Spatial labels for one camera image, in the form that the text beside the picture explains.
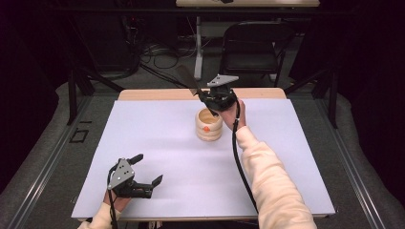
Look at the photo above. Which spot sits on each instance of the cream ribbed utensil holder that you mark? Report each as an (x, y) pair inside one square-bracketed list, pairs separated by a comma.
[(208, 132)]

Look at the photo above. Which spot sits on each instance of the wooden table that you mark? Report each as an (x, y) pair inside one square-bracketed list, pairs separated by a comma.
[(153, 94)]

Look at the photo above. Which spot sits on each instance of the grey metal floor rail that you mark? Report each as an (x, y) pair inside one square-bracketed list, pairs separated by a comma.
[(47, 162), (350, 165)]

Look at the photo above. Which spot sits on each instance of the black folding chair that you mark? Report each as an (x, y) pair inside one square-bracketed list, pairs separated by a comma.
[(251, 60)]

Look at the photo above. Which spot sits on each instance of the white desk leg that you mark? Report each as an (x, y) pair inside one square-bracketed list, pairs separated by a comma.
[(198, 57)]

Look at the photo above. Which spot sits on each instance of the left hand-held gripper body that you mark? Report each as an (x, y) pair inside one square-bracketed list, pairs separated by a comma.
[(122, 174)]

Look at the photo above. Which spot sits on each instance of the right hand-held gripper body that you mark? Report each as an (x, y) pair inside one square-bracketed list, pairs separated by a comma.
[(221, 97)]

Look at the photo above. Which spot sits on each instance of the person's left hand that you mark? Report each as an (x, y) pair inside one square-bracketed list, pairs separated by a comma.
[(119, 202)]

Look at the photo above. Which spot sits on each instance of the white table mat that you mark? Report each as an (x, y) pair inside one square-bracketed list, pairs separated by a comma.
[(159, 133)]

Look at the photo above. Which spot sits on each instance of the person's right hand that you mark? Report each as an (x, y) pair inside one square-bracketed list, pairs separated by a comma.
[(232, 117)]

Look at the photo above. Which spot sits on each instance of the light wooden desk top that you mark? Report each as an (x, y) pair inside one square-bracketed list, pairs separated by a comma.
[(254, 3)]

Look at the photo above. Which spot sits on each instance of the black metal stand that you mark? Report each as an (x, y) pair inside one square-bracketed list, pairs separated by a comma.
[(332, 95), (72, 95)]

